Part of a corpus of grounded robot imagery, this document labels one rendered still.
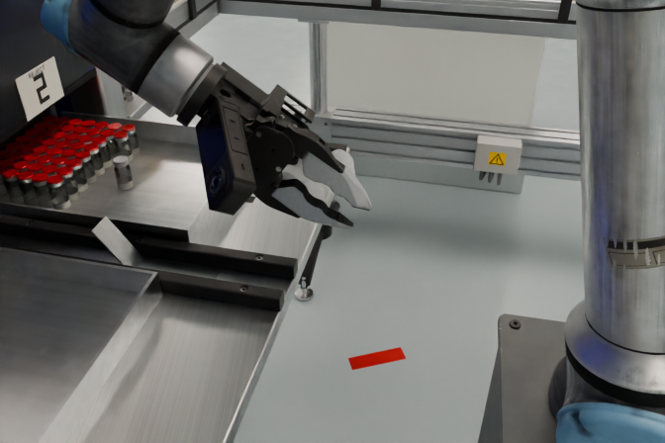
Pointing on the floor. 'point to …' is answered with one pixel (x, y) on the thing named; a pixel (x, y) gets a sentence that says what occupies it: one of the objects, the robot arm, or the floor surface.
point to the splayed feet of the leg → (314, 260)
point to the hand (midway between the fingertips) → (350, 214)
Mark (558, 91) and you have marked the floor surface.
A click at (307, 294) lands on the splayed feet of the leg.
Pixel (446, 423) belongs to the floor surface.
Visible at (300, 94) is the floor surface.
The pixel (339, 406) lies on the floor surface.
